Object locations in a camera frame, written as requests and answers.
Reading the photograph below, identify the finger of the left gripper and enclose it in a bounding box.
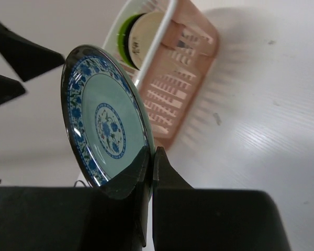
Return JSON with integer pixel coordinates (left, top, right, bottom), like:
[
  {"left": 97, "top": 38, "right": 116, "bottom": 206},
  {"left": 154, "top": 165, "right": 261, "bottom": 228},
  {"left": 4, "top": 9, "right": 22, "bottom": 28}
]
[
  {"left": 0, "top": 75, "right": 26, "bottom": 105},
  {"left": 0, "top": 22, "right": 64, "bottom": 82}
]

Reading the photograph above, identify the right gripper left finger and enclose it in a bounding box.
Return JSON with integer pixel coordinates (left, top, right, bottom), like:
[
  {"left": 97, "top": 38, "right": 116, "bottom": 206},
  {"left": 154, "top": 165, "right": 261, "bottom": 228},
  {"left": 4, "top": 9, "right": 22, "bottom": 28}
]
[{"left": 0, "top": 147, "right": 150, "bottom": 250}]

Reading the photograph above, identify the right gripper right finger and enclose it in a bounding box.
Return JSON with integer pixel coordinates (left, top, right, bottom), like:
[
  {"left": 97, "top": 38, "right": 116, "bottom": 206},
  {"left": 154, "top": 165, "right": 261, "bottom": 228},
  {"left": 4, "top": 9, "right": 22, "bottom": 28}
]
[{"left": 152, "top": 147, "right": 290, "bottom": 251}]

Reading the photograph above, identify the green plate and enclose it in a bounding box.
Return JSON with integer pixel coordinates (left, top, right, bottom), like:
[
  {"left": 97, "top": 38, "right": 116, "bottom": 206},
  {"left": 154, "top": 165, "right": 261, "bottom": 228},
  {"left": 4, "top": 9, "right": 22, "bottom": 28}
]
[{"left": 115, "top": 14, "right": 143, "bottom": 69}]

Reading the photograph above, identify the blue floral plate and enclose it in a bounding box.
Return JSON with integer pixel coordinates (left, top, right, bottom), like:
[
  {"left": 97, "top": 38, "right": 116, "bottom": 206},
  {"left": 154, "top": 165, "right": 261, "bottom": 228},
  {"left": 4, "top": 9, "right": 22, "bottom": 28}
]
[{"left": 61, "top": 44, "right": 155, "bottom": 187}]

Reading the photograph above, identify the cream plate black mark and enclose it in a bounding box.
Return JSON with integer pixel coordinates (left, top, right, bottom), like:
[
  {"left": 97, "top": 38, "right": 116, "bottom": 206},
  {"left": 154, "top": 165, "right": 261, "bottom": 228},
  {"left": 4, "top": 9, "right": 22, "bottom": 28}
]
[{"left": 128, "top": 12, "right": 164, "bottom": 70}]

